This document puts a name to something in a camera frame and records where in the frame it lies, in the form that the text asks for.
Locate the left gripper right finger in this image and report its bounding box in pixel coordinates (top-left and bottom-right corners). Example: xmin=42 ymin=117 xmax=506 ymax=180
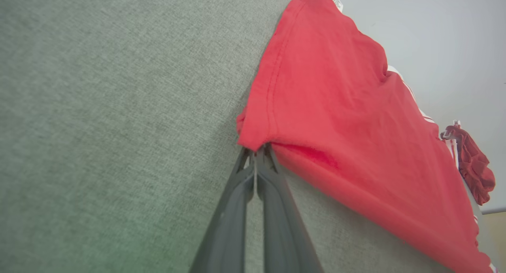
xmin=256 ymin=144 xmax=325 ymax=273

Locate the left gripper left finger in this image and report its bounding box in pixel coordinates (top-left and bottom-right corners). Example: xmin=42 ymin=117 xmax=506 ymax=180
xmin=189 ymin=147 xmax=256 ymax=273

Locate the red basketball jersey white trim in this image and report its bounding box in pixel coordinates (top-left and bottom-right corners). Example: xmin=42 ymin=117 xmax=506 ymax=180
xmin=236 ymin=0 xmax=499 ymax=273

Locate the red shirt with white sleeves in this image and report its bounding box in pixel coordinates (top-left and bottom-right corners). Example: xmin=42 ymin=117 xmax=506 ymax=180
xmin=440 ymin=120 xmax=496 ymax=206

